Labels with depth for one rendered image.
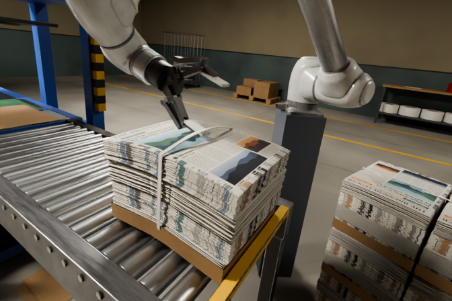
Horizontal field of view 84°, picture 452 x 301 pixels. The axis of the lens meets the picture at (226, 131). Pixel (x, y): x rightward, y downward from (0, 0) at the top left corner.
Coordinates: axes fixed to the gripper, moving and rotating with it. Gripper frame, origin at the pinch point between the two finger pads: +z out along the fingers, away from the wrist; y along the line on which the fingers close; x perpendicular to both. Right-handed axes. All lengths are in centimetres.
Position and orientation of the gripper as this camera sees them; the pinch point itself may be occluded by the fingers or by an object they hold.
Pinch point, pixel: (212, 109)
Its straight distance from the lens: 60.8
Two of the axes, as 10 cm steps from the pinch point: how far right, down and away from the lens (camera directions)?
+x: -5.3, 2.2, -8.2
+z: 7.7, 5.3, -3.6
